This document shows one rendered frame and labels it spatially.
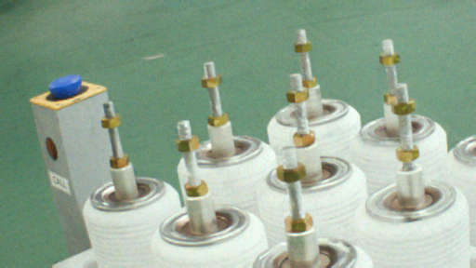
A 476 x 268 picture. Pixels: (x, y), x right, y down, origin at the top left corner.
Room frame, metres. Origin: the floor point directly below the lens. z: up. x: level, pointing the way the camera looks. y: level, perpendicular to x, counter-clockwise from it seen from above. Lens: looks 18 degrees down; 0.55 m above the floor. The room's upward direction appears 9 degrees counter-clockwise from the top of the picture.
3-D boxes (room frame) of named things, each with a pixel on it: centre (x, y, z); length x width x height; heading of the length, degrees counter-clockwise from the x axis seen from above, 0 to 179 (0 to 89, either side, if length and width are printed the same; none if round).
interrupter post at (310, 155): (0.75, -0.02, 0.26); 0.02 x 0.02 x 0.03
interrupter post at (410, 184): (0.66, -0.09, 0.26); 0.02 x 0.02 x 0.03
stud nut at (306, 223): (0.59, 0.00, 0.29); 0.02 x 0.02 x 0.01; 26
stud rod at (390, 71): (0.83, -0.11, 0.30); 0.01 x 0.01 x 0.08; 44
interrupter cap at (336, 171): (0.75, -0.02, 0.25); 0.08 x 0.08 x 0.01
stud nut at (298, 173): (0.59, 0.00, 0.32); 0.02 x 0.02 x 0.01; 26
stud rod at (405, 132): (0.66, -0.09, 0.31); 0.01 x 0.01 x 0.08; 37
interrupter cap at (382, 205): (0.66, -0.09, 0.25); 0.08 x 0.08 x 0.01
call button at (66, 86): (0.93, 0.23, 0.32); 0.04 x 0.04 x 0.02
